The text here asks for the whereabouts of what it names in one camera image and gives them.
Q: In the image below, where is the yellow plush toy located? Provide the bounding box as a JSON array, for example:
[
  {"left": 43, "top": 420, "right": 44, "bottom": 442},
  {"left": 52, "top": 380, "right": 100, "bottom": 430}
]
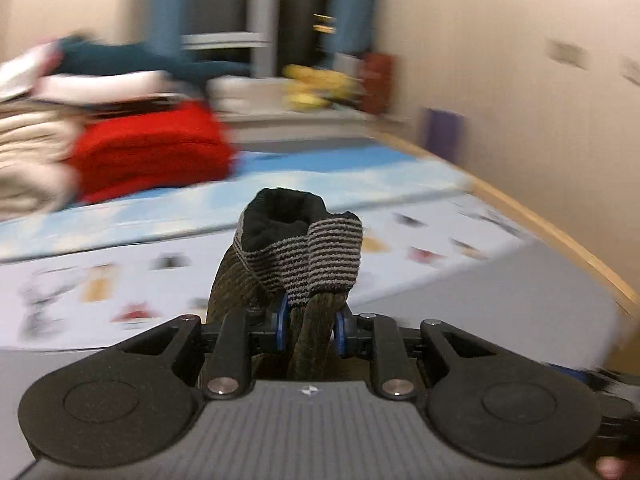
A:
[{"left": 281, "top": 64, "right": 361, "bottom": 113}]

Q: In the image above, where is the red folded cloth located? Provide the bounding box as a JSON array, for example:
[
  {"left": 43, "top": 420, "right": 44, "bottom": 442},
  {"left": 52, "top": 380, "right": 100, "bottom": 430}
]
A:
[{"left": 67, "top": 100, "right": 241, "bottom": 206}]

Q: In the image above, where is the red-brown box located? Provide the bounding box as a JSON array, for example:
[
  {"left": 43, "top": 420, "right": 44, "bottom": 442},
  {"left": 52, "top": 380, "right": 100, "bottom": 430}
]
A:
[{"left": 360, "top": 52, "right": 396, "bottom": 117}]

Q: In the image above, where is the white folded cloth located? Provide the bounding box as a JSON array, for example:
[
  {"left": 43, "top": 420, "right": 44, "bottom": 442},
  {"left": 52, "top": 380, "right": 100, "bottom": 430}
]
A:
[{"left": 0, "top": 42, "right": 173, "bottom": 106}]

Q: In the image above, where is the olive sock with striped cuff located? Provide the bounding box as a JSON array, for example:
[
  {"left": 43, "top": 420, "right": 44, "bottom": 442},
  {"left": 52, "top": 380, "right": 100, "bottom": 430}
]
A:
[{"left": 199, "top": 187, "right": 364, "bottom": 386}]

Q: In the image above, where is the grey window frame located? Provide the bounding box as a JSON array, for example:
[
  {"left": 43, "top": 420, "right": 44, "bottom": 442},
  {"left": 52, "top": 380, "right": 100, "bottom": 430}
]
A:
[{"left": 180, "top": 0, "right": 283, "bottom": 78}]

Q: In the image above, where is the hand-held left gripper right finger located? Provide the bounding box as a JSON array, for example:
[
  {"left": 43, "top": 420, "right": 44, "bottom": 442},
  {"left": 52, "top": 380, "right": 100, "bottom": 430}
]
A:
[{"left": 332, "top": 306, "right": 507, "bottom": 402}]

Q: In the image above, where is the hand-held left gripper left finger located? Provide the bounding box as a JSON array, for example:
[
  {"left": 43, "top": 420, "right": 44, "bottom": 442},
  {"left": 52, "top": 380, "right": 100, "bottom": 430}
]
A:
[{"left": 115, "top": 294, "right": 292, "bottom": 401}]

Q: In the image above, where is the wall socket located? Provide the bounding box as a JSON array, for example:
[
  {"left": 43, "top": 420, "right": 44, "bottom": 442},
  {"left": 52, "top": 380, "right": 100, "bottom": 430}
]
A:
[{"left": 547, "top": 40, "right": 590, "bottom": 68}]

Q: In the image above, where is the beige folded cloth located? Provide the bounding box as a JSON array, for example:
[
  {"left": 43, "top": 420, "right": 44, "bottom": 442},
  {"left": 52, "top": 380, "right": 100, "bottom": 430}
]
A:
[{"left": 0, "top": 105, "right": 88, "bottom": 223}]

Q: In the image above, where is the person's right hand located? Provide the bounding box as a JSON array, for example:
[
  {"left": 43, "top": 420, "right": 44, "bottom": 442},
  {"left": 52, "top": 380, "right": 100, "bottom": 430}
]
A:
[{"left": 595, "top": 455, "right": 632, "bottom": 480}]

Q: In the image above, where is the white printed bed sheet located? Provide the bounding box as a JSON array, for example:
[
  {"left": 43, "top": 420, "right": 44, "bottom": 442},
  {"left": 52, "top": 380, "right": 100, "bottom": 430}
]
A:
[{"left": 0, "top": 195, "right": 538, "bottom": 353}]

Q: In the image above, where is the teal folded cloth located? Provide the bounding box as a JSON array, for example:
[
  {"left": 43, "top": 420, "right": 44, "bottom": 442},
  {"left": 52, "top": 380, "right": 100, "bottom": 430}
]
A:
[{"left": 52, "top": 35, "right": 251, "bottom": 86}]

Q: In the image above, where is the grey mattress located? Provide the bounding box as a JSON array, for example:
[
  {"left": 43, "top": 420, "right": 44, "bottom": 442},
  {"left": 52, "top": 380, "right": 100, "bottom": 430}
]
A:
[{"left": 0, "top": 237, "right": 621, "bottom": 480}]

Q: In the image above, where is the purple box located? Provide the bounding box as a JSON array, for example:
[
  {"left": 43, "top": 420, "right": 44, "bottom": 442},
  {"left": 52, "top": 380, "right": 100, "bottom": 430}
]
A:
[{"left": 425, "top": 107, "right": 463, "bottom": 163}]

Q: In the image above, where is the wooden bed frame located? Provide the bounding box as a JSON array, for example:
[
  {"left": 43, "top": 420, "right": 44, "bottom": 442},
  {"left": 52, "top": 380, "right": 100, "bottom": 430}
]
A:
[{"left": 370, "top": 127, "right": 640, "bottom": 316}]

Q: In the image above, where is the blue cloud print blanket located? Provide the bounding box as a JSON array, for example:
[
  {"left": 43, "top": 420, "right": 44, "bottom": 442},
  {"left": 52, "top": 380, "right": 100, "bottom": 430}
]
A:
[{"left": 0, "top": 142, "right": 473, "bottom": 263}]

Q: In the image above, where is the blue curtain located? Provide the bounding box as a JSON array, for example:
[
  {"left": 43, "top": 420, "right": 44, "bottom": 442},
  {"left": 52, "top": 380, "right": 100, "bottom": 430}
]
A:
[
  {"left": 325, "top": 0, "right": 378, "bottom": 58},
  {"left": 147, "top": 0, "right": 193, "bottom": 58}
]

